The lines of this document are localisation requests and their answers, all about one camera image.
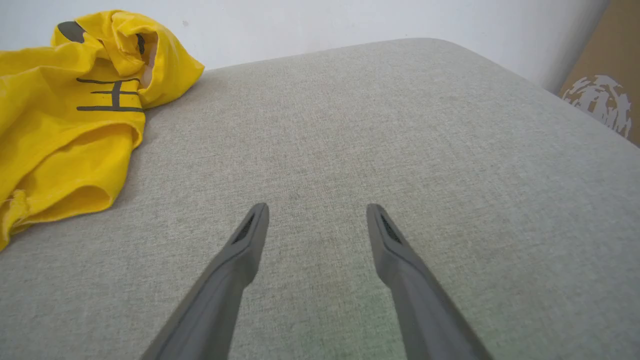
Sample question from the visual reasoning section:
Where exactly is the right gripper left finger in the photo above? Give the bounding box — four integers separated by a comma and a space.
141, 202, 270, 360

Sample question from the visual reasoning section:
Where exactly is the yellow printed T-shirt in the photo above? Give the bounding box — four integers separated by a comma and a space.
0, 10, 205, 251

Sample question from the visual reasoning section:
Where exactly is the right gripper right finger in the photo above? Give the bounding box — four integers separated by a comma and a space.
366, 203, 494, 360

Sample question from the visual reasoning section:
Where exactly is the brown cardboard box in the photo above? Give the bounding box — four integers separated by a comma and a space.
557, 0, 640, 147

